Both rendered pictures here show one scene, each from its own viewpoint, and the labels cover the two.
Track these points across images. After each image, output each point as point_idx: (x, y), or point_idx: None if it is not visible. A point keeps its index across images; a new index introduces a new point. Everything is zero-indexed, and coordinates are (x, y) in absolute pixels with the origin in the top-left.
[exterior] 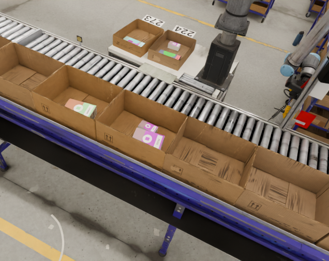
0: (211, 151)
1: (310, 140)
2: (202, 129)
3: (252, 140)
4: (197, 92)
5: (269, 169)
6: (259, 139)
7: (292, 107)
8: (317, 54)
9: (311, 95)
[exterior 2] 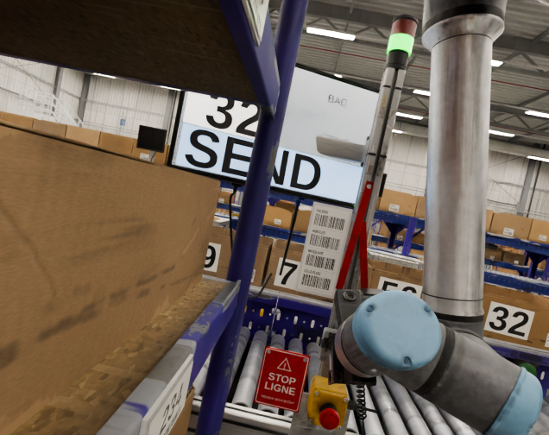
0: None
1: (229, 404)
2: None
3: (369, 393)
4: None
5: (334, 295)
6: (356, 397)
7: None
8: (393, 290)
9: (327, 293)
